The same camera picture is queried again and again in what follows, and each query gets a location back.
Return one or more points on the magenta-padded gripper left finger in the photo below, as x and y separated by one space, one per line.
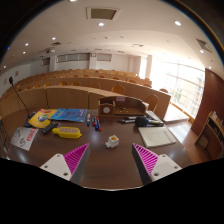
76 158

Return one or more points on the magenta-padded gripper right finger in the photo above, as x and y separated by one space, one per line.
147 159

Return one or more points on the white charger with red button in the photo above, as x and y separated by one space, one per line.
112 142

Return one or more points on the white notepad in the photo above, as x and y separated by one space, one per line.
156 136

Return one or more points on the yellow power strip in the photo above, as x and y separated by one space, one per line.
68 132

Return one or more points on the black handheld microphone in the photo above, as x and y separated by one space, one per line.
142 121

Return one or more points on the white marker with blue cap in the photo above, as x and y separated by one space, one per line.
88 120

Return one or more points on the long red marker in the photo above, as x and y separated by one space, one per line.
99 125

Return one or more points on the black remote control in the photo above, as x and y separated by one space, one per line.
50 127

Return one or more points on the short red marker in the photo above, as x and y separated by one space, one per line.
93 120

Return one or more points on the black pen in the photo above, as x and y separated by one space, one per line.
128 121
128 118

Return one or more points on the blue booklet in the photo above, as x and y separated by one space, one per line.
70 115

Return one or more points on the yellow booklet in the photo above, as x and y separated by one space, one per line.
41 118

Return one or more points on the white brochure with red print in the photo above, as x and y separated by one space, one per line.
25 138

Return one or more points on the wooden desk organizer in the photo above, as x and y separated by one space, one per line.
128 106

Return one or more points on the wooden lecture hall seat rows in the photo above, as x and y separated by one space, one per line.
66 96

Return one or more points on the wooden shelf unit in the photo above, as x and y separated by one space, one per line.
211 136

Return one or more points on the black metal stand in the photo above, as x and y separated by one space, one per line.
4 133

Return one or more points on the large bright window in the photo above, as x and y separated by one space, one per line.
180 88

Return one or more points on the ceiling projector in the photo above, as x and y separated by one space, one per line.
51 50

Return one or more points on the recessed ceiling lights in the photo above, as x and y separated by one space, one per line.
101 24

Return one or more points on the square ceiling air vent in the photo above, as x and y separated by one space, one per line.
103 13

